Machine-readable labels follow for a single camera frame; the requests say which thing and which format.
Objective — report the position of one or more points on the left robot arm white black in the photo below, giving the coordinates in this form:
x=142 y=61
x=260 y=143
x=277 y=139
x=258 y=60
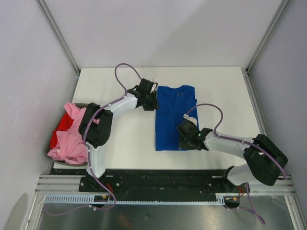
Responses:
x=96 y=124

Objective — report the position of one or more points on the left aluminium frame post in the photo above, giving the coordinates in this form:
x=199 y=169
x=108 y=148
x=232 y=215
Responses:
x=58 y=35

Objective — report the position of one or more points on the grey slotted cable duct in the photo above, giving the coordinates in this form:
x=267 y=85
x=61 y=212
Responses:
x=215 y=199

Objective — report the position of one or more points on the aluminium frame post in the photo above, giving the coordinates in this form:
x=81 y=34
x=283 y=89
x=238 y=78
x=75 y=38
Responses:
x=280 y=12
x=58 y=35

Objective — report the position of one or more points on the right aluminium frame post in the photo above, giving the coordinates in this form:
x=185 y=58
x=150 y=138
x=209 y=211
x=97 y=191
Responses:
x=280 y=12

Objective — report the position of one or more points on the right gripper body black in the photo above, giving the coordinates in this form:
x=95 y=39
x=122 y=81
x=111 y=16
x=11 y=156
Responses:
x=184 y=143

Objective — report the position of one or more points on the red t shirt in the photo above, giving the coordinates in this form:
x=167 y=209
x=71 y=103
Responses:
x=64 y=124

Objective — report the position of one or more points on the grey laundry basket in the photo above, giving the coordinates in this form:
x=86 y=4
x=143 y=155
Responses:
x=72 y=164

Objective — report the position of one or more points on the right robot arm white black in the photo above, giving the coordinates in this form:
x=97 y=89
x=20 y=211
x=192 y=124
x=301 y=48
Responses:
x=264 y=160

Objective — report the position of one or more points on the pink t shirt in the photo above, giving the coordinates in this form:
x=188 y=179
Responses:
x=72 y=134

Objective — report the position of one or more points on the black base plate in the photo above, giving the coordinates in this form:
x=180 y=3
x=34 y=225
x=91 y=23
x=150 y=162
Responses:
x=159 y=183

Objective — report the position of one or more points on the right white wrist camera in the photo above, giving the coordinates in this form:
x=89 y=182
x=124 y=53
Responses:
x=191 y=119

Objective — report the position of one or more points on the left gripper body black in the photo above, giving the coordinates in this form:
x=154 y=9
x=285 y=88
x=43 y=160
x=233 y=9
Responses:
x=150 y=102

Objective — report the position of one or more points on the blue printed t shirt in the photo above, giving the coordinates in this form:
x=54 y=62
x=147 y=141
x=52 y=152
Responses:
x=173 y=103

